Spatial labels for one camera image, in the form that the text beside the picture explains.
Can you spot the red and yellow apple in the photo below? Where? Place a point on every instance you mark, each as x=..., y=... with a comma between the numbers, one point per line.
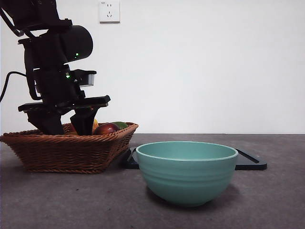
x=95, y=124

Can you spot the teal ceramic bowl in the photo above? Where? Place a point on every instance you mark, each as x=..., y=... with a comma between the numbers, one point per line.
x=188, y=179

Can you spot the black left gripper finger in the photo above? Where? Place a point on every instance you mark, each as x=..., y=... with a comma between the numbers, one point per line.
x=47, y=124
x=83, y=121

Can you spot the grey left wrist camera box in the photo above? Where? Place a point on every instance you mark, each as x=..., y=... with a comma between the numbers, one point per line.
x=90, y=80

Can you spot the green avocado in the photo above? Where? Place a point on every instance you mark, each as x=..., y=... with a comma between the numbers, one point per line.
x=122, y=125

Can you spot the dark red apple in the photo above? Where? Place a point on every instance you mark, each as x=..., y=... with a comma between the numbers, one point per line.
x=107, y=129

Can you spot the white wall socket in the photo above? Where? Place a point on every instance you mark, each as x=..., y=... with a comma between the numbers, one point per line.
x=109, y=12

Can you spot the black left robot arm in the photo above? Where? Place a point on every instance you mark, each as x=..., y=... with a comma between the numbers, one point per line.
x=78, y=40

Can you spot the brown wicker basket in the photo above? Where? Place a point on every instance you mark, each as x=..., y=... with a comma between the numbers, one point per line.
x=66, y=152

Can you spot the dark green rectangular tray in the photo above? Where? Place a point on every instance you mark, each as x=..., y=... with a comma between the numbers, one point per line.
x=250, y=163

